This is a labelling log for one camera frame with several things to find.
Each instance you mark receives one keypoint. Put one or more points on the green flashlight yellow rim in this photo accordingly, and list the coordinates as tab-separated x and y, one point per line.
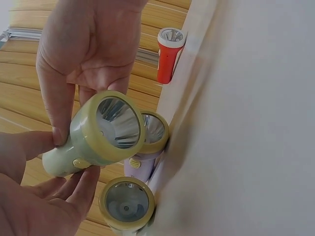
86	145

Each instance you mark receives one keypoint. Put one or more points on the person's left thumb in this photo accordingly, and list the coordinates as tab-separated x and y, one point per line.
32	143

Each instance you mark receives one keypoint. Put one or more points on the orange flashlight white rim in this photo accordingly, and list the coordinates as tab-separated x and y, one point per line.
167	61

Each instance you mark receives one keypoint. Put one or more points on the person's right thumb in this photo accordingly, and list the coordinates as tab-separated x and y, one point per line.
55	105

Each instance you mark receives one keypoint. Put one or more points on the person's right fingers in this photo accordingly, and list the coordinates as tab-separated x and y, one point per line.
98	79

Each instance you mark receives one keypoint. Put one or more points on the person's right hand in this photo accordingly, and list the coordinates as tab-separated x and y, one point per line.
91	41

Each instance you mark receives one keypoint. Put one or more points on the person's left hand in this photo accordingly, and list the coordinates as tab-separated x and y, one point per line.
29	211

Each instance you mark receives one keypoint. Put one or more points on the pale flashlight yellow rim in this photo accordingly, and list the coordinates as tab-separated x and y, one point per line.
125	204

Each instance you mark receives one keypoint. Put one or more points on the purple flashlight yellow rim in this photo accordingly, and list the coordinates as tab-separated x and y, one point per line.
142	167

